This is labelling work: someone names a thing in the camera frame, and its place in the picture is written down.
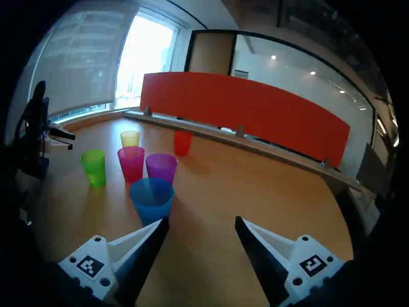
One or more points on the red plastic cup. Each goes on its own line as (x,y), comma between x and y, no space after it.
(182,144)

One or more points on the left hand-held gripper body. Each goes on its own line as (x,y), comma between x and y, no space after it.
(32,128)

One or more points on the pink plastic cup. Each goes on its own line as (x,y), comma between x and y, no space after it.
(131,166)

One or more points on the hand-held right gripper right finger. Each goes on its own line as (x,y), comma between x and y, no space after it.
(289,255)

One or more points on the red desk screen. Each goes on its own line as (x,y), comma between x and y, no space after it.
(249,118)

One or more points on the purple plastic cup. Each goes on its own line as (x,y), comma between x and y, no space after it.
(162,168)

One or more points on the yellow plastic cup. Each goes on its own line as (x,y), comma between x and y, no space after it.
(130,138)

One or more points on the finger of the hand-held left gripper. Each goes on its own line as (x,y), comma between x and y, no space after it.
(57,144)
(59,131)

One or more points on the blue plastic cup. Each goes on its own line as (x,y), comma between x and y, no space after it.
(152,200)

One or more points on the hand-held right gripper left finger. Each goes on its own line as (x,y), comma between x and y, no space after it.
(126,255)

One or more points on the green plastic cup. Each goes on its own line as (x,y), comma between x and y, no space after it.
(94,169)

